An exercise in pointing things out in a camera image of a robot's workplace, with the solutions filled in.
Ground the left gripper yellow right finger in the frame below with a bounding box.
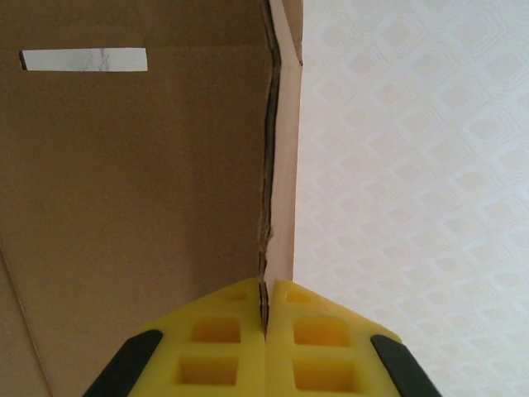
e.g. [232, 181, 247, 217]
[265, 280, 440, 397]

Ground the brown cardboard box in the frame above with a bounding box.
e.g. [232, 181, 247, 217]
[0, 0, 304, 397]

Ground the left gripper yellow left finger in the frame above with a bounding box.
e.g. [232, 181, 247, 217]
[82, 277, 266, 397]

